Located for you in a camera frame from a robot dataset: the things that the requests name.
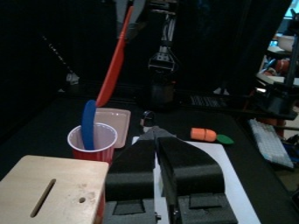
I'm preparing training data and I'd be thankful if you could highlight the blue plastic knife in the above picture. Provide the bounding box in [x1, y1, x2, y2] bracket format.
[80, 99, 99, 151]

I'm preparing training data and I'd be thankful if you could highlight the white computer keyboard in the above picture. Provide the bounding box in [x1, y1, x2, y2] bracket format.
[247, 118, 295, 171]

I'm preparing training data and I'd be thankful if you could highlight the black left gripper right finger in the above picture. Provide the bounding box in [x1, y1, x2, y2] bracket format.
[155, 126, 239, 224]

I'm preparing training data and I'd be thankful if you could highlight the black equipment stand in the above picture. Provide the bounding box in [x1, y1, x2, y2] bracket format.
[255, 29, 299, 121]

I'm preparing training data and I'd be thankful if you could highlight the red plastic cup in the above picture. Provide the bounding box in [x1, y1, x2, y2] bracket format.
[67, 122, 119, 165]

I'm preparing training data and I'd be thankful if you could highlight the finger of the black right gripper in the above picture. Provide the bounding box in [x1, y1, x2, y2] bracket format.
[115, 0, 130, 39]
[130, 0, 147, 33]

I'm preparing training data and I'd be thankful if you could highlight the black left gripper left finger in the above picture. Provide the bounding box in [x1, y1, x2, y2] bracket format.
[102, 126, 158, 224]

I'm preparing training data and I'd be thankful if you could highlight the pink translucent plastic container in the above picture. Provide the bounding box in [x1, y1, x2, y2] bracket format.
[94, 107, 132, 149]

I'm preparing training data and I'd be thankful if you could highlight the orange toy carrot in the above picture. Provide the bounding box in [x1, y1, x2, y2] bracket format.
[190, 127, 236, 146]

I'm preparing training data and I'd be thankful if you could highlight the wooden box with slot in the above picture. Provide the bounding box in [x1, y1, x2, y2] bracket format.
[0, 155, 111, 224]

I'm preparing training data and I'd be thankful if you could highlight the white cutting board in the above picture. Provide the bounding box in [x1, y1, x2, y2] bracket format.
[131, 135, 263, 224]

